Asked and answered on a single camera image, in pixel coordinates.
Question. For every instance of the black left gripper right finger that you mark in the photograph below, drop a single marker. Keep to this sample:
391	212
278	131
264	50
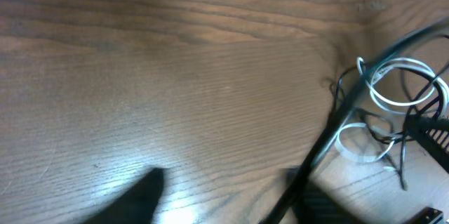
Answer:
314	206

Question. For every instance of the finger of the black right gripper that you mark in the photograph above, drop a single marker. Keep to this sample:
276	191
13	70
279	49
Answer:
432	135

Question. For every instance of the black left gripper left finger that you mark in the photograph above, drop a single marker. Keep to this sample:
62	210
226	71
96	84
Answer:
137	205

